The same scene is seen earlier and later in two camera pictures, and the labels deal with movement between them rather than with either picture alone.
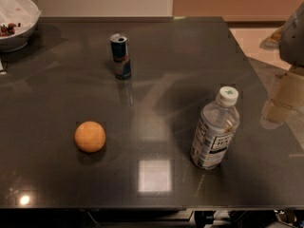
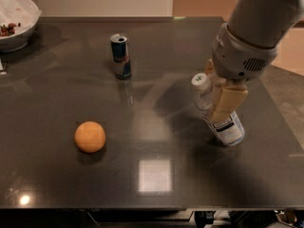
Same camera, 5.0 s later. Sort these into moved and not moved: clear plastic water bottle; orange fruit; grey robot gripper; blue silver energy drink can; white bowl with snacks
Moved: clear plastic water bottle; grey robot gripper
Not moved: blue silver energy drink can; white bowl with snacks; orange fruit
